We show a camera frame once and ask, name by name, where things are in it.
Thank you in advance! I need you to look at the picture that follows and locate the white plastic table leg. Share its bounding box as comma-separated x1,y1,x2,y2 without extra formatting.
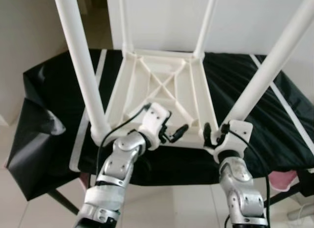
118,0,134,55
194,0,219,59
52,0,113,146
222,0,314,129

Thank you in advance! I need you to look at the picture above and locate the pink cloth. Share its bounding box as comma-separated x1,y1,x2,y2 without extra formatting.
271,170,300,191
78,173,90,187

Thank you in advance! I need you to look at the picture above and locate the black metal stand leg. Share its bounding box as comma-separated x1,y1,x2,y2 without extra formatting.
267,181,314,206
48,190,79,215

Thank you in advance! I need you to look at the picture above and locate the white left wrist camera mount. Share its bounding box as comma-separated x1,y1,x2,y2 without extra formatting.
139,102,173,151

